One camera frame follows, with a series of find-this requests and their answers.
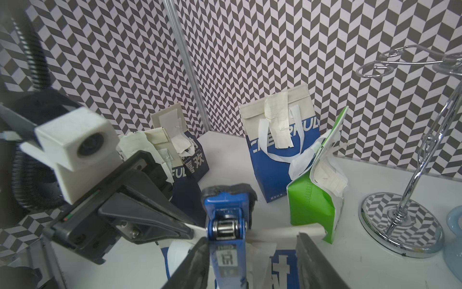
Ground navy bag with white handles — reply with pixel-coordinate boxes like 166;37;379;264
148;103;209;181

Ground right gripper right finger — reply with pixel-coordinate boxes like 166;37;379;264
295;233;349;289

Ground blue black stapler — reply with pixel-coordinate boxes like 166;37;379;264
202;183;257;289

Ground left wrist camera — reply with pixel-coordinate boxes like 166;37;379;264
20;107;123;204

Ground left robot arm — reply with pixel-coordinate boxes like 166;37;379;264
1;1;194;265

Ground chrome mug tree stand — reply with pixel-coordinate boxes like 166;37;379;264
356;45;462;258

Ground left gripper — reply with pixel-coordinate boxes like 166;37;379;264
43;151;195;265

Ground navy tote bag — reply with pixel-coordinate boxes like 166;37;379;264
117;127;206;226

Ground blue cream tote bag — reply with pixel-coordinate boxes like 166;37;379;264
159;223;326;289

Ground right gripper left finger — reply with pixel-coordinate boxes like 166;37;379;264
162;237;210;289

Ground royal blue tote bag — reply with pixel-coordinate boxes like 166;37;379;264
239;84;321;202

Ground light blue ceramic mug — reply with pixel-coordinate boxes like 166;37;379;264
443;206;462;281

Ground aluminium corner post left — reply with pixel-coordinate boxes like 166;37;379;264
162;0;211;132

